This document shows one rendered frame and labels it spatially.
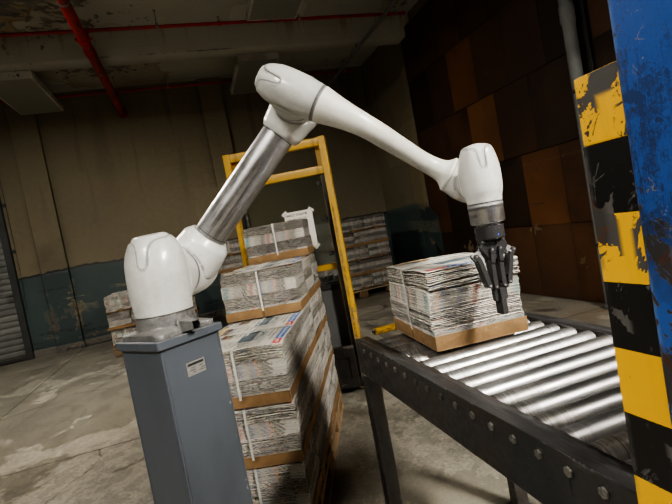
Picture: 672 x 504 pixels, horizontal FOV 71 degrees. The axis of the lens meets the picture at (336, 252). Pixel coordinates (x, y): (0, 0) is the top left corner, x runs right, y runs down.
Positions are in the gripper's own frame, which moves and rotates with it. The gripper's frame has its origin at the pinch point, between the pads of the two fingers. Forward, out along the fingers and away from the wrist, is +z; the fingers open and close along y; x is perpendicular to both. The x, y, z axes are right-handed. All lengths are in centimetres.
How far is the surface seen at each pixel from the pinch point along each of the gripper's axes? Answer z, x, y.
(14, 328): 40, -763, 372
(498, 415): 13.0, 31.9, 26.2
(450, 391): 13.1, 15.3, 26.8
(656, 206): -25, 86, 47
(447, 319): 4.2, -10.5, 10.9
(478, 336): 10.7, -9.0, 3.0
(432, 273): -9.5, -10.1, 13.2
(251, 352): 12, -66, 62
